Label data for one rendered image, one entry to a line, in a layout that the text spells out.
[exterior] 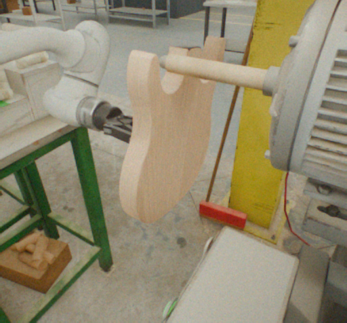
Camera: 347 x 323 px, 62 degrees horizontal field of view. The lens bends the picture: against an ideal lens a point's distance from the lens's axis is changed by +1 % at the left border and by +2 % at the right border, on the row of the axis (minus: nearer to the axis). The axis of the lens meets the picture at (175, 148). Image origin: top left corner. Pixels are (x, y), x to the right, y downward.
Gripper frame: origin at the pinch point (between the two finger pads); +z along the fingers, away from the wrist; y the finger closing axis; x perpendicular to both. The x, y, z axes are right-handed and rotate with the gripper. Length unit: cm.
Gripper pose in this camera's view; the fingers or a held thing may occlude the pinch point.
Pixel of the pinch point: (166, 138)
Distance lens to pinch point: 69.7
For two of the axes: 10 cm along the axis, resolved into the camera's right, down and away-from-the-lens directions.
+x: 0.9, -9.0, -4.3
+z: 8.5, 3.0, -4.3
